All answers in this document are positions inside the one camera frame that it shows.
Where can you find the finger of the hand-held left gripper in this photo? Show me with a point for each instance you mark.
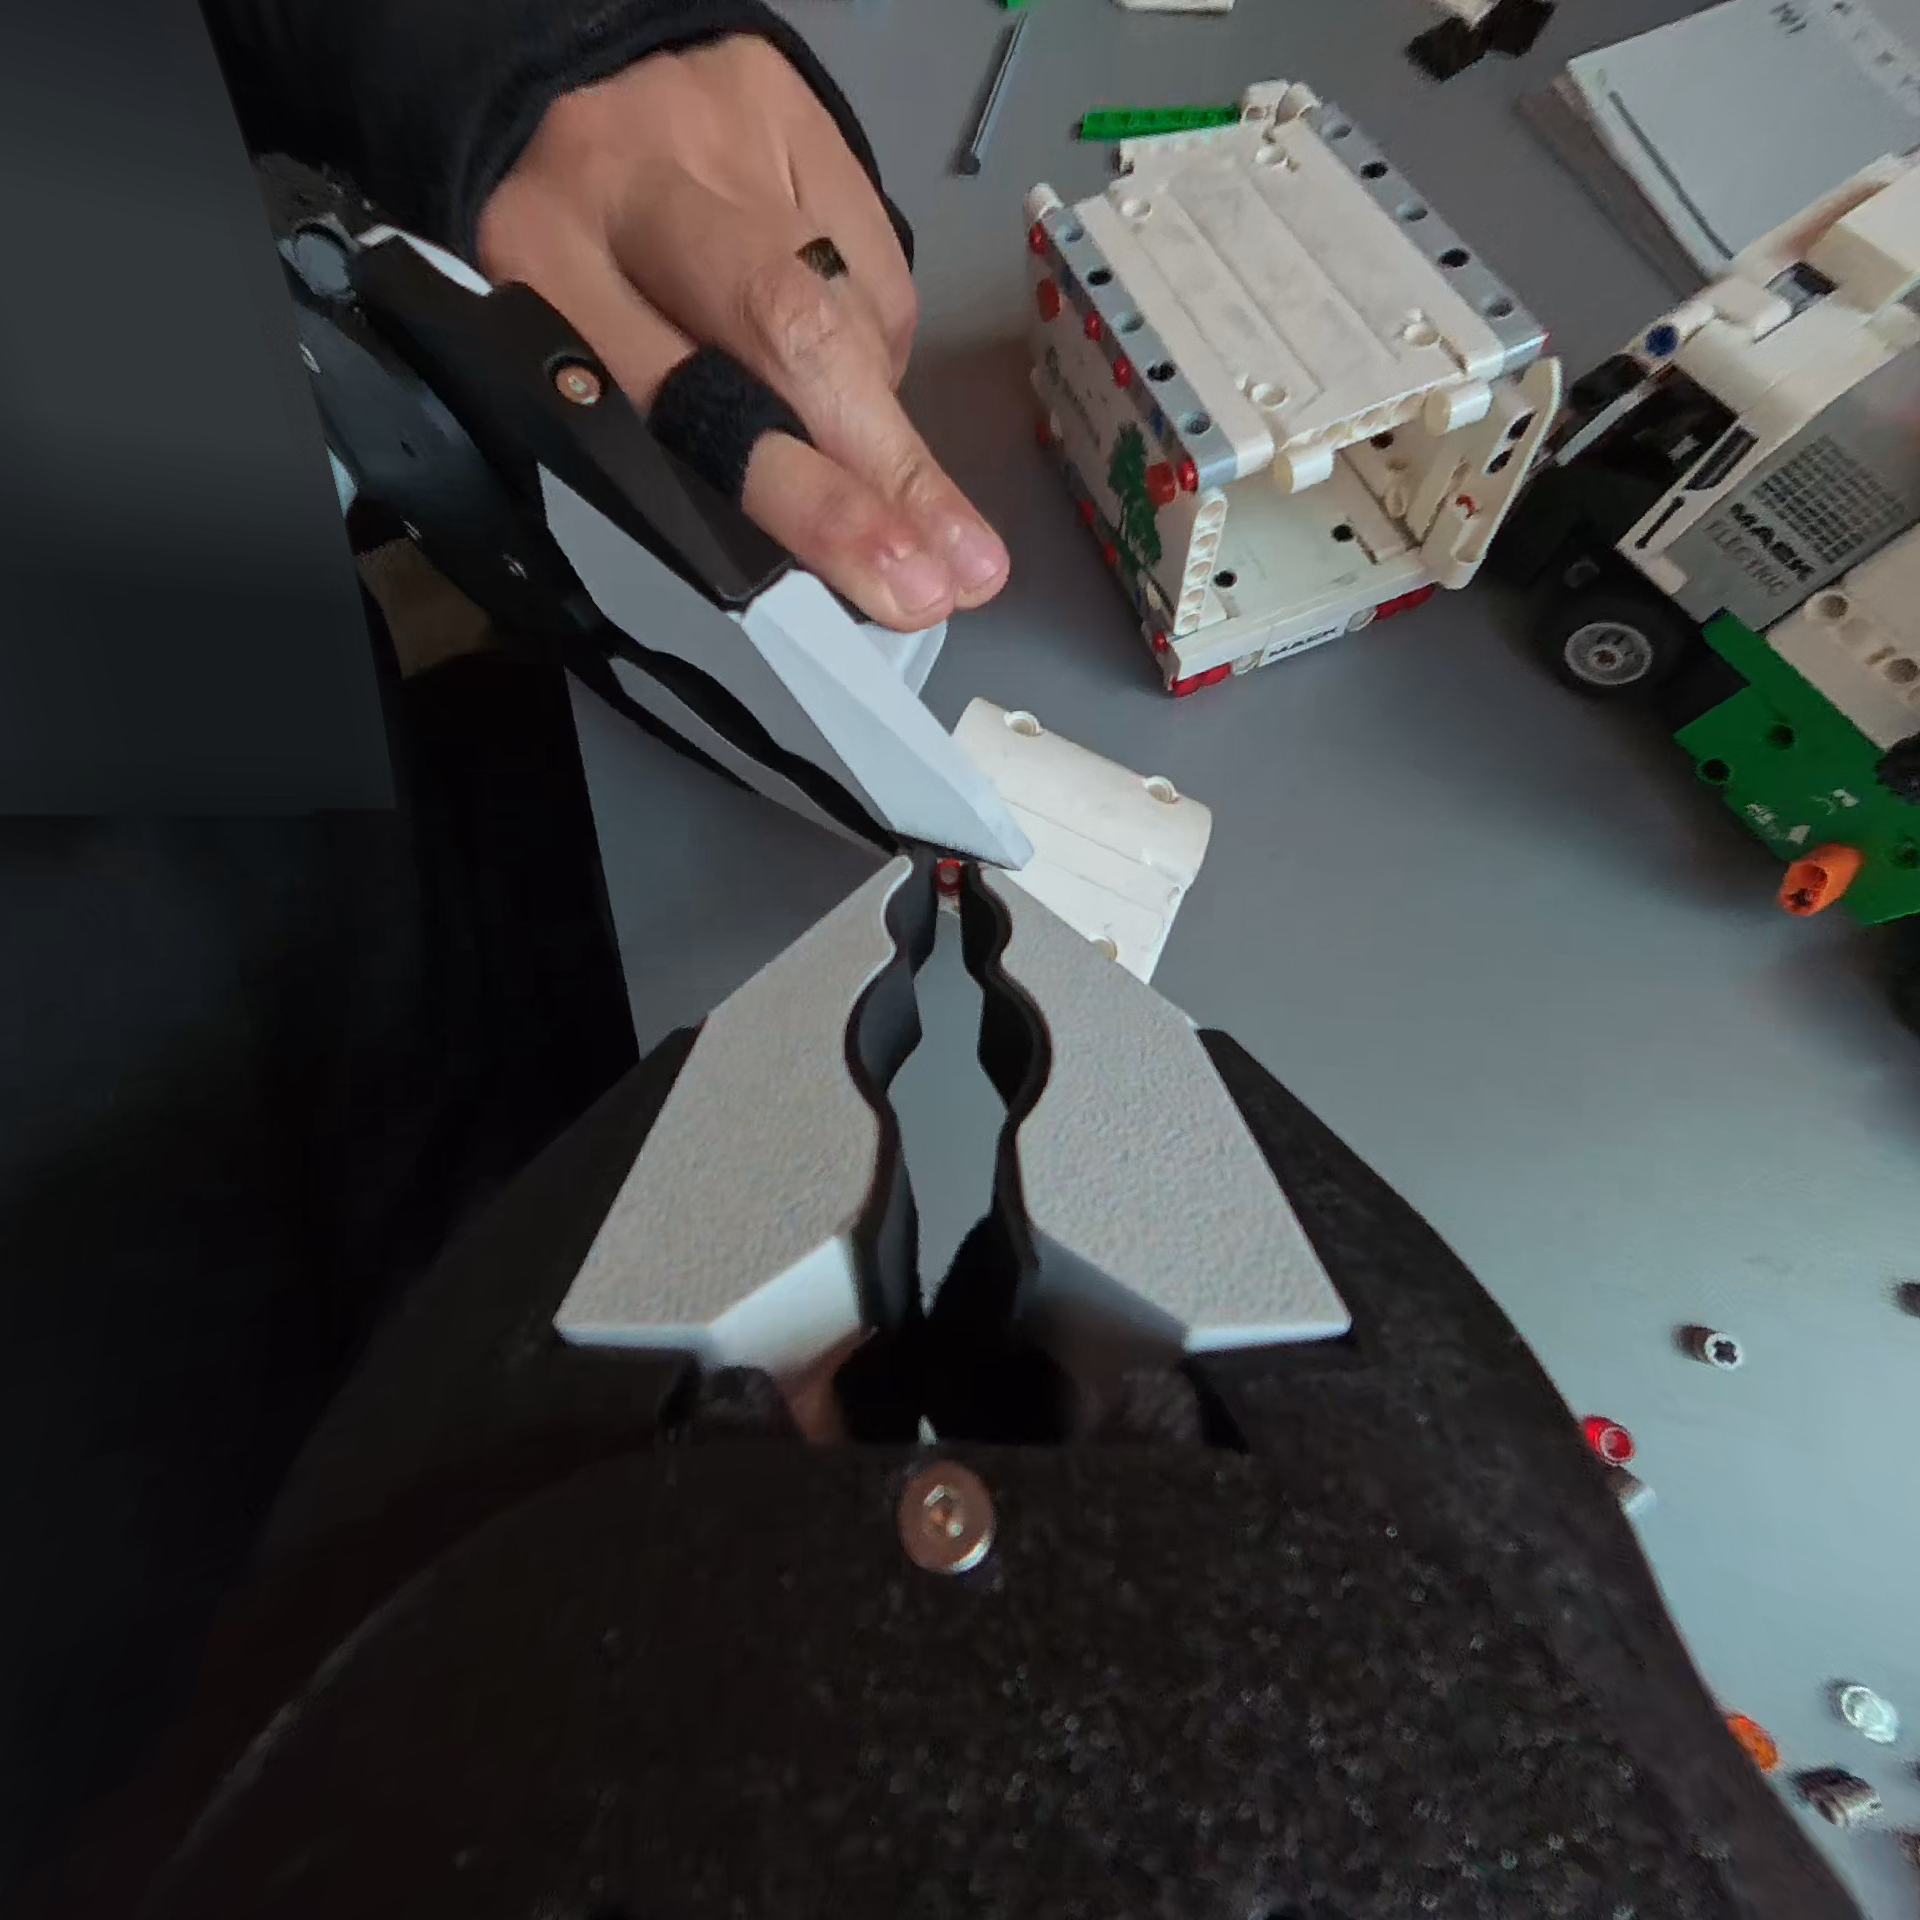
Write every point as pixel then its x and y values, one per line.
pixel 721 743
pixel 884 720

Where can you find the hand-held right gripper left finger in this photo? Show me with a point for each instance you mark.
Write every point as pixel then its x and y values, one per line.
pixel 733 1171

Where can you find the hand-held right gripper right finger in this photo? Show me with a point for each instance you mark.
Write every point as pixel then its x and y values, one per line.
pixel 1170 1171

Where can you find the white curved lego panel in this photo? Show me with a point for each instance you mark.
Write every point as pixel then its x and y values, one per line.
pixel 1096 840

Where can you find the lego instruction booklet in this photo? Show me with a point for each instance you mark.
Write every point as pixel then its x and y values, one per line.
pixel 1695 135

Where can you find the scattered small lego pieces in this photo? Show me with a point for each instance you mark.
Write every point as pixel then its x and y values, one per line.
pixel 1609 1442

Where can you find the white lego container body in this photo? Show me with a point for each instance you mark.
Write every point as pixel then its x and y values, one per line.
pixel 1276 331

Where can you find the long grey lego axle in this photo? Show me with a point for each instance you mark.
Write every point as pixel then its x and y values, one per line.
pixel 992 90

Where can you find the green lego beam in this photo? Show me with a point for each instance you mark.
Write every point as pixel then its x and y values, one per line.
pixel 1155 124

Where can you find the white lego beam black end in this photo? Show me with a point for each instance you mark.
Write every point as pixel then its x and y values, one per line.
pixel 1476 37

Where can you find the white green lego truck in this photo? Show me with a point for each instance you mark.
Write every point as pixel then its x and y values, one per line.
pixel 1800 495

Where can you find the person's left hand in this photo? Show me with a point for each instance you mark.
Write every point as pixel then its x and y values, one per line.
pixel 704 226

